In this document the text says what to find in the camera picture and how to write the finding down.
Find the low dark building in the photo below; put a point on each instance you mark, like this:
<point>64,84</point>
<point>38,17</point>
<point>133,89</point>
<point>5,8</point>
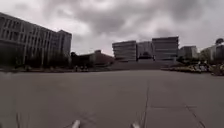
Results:
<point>100,59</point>

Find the pale banded building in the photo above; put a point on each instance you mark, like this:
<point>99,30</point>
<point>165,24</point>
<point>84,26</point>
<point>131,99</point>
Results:
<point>124,50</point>
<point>165,48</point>

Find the grey stone steps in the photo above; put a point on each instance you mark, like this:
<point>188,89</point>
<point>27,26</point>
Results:
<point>143,65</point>

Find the grey concrete pavement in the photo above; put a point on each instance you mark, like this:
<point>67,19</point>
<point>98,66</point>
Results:
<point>110,96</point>

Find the robot's own part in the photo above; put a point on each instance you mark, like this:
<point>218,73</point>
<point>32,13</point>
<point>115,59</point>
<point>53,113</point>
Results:
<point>76,124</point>
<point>135,125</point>

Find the large grey banded building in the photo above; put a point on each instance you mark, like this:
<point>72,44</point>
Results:
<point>30,36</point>

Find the row of parked bicycles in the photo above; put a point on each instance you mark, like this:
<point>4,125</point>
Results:
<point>200,69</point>

